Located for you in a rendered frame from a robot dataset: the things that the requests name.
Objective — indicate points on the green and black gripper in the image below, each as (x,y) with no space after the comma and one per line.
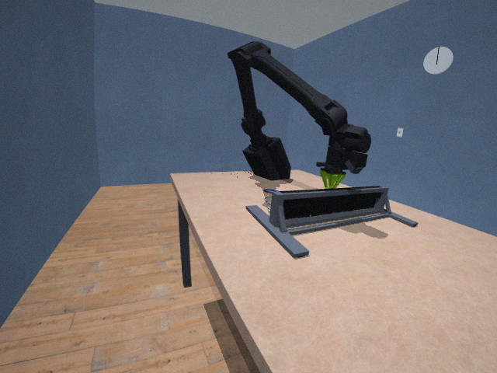
(333,170)

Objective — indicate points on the grey patch panel rack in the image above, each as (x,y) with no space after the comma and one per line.
(349,201)

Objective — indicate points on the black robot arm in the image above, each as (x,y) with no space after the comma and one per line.
(333,121)

